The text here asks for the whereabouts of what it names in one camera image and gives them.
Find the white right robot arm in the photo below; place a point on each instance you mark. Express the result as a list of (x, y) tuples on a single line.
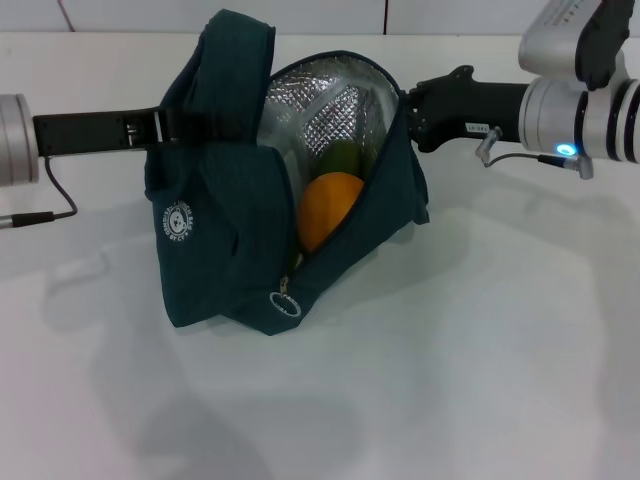
[(590, 122)]

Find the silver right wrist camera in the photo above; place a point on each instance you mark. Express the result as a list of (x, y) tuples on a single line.
[(560, 35)]

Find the green cucumber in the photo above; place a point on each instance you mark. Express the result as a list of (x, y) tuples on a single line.
[(342, 157)]

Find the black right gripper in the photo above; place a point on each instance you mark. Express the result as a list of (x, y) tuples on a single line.
[(470, 110)]

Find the dark teal insulated lunch bag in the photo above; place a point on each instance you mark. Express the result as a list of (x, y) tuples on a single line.
[(225, 235)]

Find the orange fruit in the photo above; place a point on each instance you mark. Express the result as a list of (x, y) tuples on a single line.
[(330, 210)]

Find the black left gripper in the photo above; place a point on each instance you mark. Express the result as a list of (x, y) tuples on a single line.
[(95, 131)]

